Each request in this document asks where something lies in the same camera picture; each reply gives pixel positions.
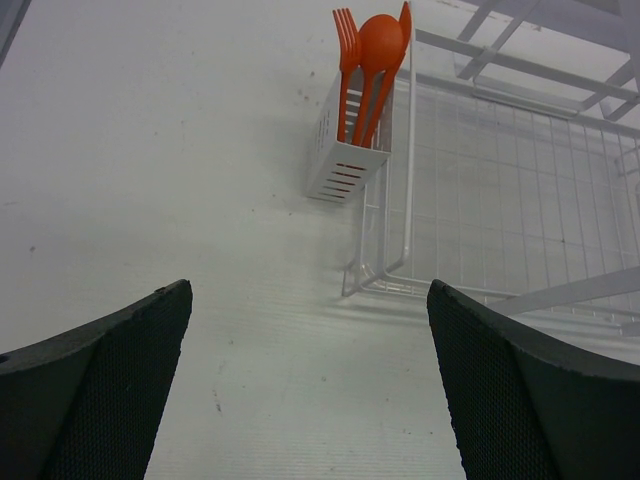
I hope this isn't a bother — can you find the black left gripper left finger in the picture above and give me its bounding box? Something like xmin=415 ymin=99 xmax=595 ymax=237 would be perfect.
xmin=1 ymin=279 xmax=193 ymax=479

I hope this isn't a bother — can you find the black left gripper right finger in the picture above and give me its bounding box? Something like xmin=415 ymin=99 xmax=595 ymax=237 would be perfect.
xmin=426 ymin=280 xmax=639 ymax=479

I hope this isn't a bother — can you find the white cutlery caddy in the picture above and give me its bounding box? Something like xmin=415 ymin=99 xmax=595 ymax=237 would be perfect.
xmin=305 ymin=70 xmax=394 ymax=203

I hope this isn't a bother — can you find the orange plastic spoon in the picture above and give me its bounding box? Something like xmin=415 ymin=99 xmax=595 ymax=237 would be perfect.
xmin=352 ymin=13 xmax=405 ymax=146

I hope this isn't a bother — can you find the orange plastic fork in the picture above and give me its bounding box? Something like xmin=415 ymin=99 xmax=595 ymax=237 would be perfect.
xmin=332 ymin=8 xmax=362 ymax=143

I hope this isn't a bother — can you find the orange plastic knife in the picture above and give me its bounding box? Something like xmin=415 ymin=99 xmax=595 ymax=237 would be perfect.
xmin=362 ymin=0 xmax=413 ymax=149

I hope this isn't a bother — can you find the white wire dish rack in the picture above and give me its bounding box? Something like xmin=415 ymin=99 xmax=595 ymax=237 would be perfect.
xmin=342 ymin=1 xmax=639 ymax=337

